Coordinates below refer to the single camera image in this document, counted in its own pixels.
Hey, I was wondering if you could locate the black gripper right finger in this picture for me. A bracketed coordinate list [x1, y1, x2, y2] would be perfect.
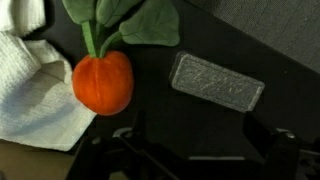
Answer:
[243, 112, 299, 180]

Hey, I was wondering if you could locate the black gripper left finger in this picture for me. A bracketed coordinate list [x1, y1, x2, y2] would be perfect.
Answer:
[65, 111, 146, 180]

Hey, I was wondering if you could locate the white cloth towel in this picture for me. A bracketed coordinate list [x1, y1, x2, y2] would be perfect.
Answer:
[0, 0, 96, 151]

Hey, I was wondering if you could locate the orange radish plush toy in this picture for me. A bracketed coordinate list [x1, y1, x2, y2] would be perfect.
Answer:
[62, 0, 180, 115]

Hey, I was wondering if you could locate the large cardboard box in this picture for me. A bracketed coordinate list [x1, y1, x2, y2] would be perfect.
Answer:
[0, 141, 73, 180]

